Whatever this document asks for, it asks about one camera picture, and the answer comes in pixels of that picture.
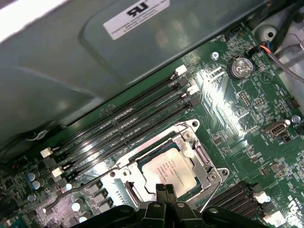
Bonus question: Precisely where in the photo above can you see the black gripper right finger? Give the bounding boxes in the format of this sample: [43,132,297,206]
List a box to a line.
[166,184,271,228]

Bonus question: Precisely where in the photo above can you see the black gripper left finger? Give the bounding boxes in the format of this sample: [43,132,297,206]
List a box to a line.
[83,184,167,228]

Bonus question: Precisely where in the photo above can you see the silver CPU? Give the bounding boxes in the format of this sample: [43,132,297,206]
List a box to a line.
[136,144,198,199]

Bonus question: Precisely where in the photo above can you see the metal locking lever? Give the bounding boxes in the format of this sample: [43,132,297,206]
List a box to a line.
[199,181,217,212]
[43,165,119,213]

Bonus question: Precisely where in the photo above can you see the metal socket cover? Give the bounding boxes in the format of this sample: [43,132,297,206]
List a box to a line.
[122,133,216,209]

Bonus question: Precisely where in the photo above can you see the RAM slot with black clips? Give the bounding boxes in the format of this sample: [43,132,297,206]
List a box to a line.
[59,98,199,186]
[44,77,189,168]
[209,180,262,209]
[234,199,274,214]

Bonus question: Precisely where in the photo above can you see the RAM slot with white clips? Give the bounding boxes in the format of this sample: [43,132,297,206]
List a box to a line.
[51,85,199,178]
[220,190,270,211]
[40,66,188,158]

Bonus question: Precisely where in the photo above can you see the CPU socket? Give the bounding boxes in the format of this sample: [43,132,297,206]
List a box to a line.
[108,118,230,214]

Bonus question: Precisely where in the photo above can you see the green motherboard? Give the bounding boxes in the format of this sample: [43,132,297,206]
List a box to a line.
[0,22,304,228]

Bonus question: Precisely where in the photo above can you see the coin cell battery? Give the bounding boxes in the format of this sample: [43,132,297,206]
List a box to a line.
[227,57,253,80]

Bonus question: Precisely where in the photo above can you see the black PC case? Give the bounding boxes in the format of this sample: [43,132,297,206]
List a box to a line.
[0,0,304,162]

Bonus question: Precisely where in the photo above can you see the white UL label sticker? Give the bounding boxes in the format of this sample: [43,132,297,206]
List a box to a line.
[103,0,172,37]

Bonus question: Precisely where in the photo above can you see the fan connector coloured wires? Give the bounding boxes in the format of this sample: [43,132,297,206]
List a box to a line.
[248,42,274,57]

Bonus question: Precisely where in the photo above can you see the grey cable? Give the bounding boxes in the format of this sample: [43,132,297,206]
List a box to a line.
[267,53,304,84]

